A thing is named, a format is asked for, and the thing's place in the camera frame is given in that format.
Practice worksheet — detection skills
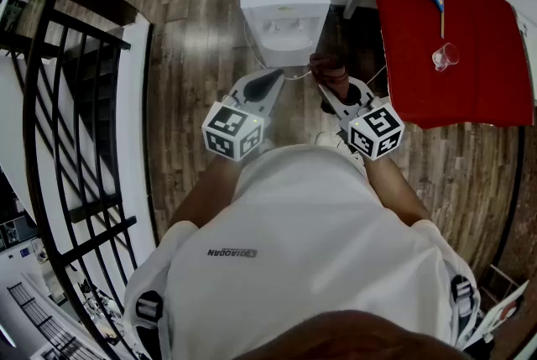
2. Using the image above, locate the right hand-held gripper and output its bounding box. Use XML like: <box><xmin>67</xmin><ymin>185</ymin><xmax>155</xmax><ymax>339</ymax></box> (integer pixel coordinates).
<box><xmin>317</xmin><ymin>76</ymin><xmax>406</xmax><ymax>161</ymax></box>

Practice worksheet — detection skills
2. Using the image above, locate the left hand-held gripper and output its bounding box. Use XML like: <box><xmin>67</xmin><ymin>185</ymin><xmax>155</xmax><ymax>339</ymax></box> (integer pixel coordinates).
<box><xmin>201</xmin><ymin>69</ymin><xmax>287</xmax><ymax>163</ymax></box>

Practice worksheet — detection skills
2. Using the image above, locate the brown wiping cloth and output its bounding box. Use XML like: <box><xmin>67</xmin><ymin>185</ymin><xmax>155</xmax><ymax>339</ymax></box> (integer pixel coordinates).
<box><xmin>309</xmin><ymin>52</ymin><xmax>352</xmax><ymax>106</ymax></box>

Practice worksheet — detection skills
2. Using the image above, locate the person's right forearm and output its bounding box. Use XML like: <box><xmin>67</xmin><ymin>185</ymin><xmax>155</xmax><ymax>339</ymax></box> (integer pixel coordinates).
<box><xmin>362</xmin><ymin>152</ymin><xmax>433</xmax><ymax>225</ymax></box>

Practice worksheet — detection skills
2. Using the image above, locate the person's left forearm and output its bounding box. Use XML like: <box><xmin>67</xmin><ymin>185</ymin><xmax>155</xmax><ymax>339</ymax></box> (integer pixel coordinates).
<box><xmin>169</xmin><ymin>152</ymin><xmax>244</xmax><ymax>229</ymax></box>

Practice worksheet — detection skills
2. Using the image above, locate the red tablecloth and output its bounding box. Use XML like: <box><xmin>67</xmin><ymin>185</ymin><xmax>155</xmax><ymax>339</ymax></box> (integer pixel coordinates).
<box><xmin>357</xmin><ymin>0</ymin><xmax>534</xmax><ymax>129</ymax></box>

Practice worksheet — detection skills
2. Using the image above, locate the clear glass cup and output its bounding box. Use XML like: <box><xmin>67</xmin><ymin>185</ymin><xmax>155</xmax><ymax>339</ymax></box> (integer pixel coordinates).
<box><xmin>431</xmin><ymin>42</ymin><xmax>461</xmax><ymax>73</ymax></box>

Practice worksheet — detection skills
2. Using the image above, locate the person's white t-shirt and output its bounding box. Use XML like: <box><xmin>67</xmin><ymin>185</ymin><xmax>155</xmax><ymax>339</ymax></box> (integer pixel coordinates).
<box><xmin>121</xmin><ymin>143</ymin><xmax>482</xmax><ymax>360</ymax></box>

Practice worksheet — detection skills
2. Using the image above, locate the white printed board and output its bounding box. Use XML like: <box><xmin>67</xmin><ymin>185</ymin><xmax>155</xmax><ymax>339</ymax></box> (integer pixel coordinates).
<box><xmin>473</xmin><ymin>280</ymin><xmax>529</xmax><ymax>347</ymax></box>

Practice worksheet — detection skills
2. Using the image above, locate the black metal balcony railing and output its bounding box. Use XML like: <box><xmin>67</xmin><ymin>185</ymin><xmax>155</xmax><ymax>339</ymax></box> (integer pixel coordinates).
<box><xmin>7</xmin><ymin>281</ymin><xmax>106</xmax><ymax>360</ymax></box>

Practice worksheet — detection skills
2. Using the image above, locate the black grey harness strap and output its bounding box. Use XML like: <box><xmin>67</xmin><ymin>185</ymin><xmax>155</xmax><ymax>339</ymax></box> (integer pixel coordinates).
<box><xmin>448</xmin><ymin>273</ymin><xmax>479</xmax><ymax>351</ymax></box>
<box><xmin>133</xmin><ymin>289</ymin><xmax>165</xmax><ymax>351</ymax></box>

